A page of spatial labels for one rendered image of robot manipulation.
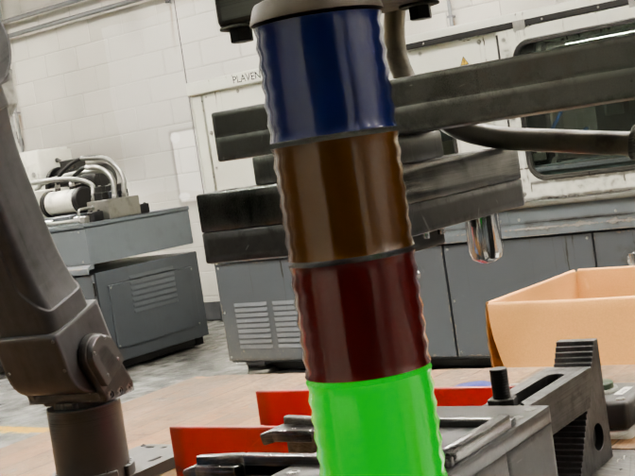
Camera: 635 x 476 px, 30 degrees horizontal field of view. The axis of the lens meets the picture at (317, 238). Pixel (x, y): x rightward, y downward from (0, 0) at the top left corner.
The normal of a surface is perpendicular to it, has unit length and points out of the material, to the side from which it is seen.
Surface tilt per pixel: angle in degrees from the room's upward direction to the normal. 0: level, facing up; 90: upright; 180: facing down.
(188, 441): 90
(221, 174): 90
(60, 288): 77
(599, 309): 88
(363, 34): 104
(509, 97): 90
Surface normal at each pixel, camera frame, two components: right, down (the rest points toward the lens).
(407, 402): 0.52, 0.22
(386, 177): 0.72, 0.18
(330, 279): -0.40, -0.13
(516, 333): -0.65, 0.16
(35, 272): 0.83, -0.17
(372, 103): 0.55, -0.28
